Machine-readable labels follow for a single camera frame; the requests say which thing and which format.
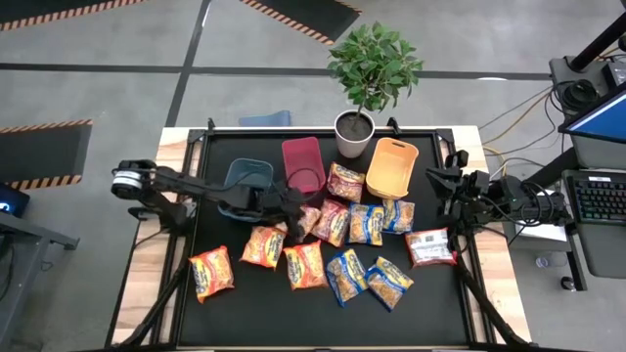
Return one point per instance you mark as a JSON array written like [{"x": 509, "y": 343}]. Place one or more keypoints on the black pole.
[{"x": 599, "y": 44}]

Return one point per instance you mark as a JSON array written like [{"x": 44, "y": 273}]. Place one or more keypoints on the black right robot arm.
[{"x": 513, "y": 198}]

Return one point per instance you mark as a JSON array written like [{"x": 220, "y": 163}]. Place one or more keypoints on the orange plastic basket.
[{"x": 391, "y": 168}]

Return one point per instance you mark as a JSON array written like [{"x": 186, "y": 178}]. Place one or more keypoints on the grey metal desk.
[{"x": 29, "y": 232}]

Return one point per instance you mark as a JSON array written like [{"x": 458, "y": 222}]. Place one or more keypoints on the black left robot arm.
[{"x": 181, "y": 183}]

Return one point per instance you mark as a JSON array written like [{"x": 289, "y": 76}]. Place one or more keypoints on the blue-grey plastic basket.
[{"x": 249, "y": 171}]

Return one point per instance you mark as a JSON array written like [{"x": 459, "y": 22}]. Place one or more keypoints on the black device with blue light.
[{"x": 14, "y": 195}]

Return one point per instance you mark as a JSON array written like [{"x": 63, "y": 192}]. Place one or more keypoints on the grey equipment cart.
[{"x": 606, "y": 249}]

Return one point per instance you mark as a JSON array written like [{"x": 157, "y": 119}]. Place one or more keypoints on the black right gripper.
[{"x": 472, "y": 188}]

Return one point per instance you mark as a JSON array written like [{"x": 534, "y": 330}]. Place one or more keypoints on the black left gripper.
[{"x": 274, "y": 203}]

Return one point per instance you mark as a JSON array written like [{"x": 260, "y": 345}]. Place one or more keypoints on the green plant in white pot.
[{"x": 348, "y": 146}]

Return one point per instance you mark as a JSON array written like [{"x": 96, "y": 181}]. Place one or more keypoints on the black table mat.
[{"x": 318, "y": 322}]

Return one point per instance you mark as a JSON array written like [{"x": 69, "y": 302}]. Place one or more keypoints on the computer monitor blue screen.
[{"x": 601, "y": 119}]

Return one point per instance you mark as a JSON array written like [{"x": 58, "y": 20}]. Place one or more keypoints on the red Maruchan noodle pack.
[
  {"x": 333, "y": 222},
  {"x": 345, "y": 182},
  {"x": 430, "y": 248}
]

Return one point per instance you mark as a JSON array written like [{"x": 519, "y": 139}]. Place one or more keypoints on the pink plastic basket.
[{"x": 300, "y": 161}]

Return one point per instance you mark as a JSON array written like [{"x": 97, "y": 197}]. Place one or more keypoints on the clear plastic bottle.
[{"x": 544, "y": 262}]

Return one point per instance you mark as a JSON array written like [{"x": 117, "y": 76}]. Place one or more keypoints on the black hazard-striped floor mat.
[
  {"x": 29, "y": 10},
  {"x": 39, "y": 154},
  {"x": 303, "y": 12}
]

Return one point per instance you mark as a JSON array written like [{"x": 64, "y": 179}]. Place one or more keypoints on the wooden table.
[{"x": 506, "y": 293}]

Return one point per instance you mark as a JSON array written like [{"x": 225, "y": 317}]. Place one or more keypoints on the black caster wheel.
[{"x": 567, "y": 283}]

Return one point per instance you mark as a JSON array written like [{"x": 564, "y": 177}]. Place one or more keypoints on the black backlit keyboard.
[{"x": 599, "y": 200}]

